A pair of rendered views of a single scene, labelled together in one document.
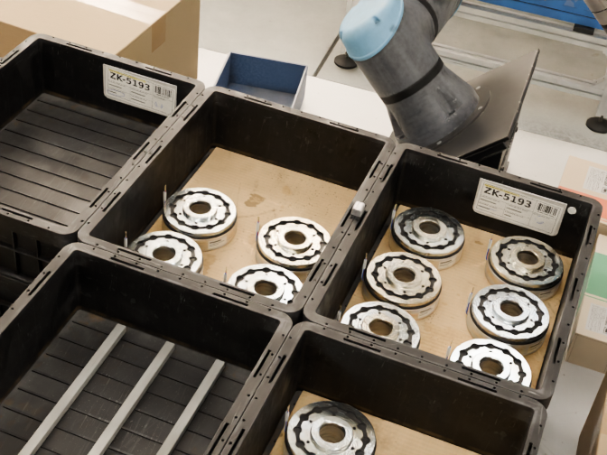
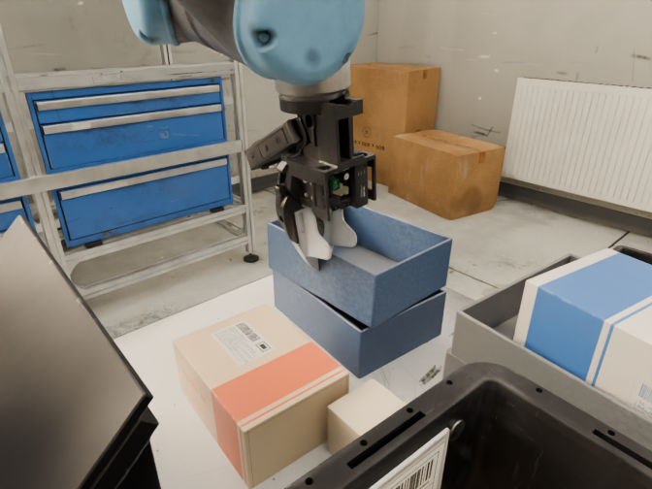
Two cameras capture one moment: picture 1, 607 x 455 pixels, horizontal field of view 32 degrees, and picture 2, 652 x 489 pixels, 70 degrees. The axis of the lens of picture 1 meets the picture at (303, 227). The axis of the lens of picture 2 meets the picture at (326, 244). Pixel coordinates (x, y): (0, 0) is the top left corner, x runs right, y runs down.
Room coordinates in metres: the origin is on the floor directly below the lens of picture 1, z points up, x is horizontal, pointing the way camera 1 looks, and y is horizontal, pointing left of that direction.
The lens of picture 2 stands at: (1.12, -0.20, 1.09)
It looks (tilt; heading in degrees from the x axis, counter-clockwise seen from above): 26 degrees down; 305
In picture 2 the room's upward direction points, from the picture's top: straight up
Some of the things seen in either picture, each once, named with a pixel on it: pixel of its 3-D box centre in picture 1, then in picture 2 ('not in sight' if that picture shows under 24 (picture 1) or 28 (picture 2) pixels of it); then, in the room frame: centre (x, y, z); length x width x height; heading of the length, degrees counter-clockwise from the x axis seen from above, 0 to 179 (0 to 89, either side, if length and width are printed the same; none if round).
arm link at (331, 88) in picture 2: not in sight; (314, 71); (1.41, -0.59, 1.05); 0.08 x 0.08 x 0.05
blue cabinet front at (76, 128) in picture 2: not in sight; (148, 158); (2.72, -1.27, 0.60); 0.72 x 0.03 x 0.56; 77
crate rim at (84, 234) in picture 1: (247, 191); not in sight; (1.10, 0.08, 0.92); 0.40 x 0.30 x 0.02; 163
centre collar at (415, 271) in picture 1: (404, 275); not in sight; (1.04, -0.14, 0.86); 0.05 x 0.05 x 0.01
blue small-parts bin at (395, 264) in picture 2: not in sight; (355, 253); (1.41, -0.68, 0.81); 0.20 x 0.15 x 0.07; 168
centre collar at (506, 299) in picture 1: (510, 310); not in sight; (1.00, -0.28, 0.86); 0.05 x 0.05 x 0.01
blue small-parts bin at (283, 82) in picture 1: (256, 102); not in sight; (1.59, 0.11, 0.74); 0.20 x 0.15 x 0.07; 174
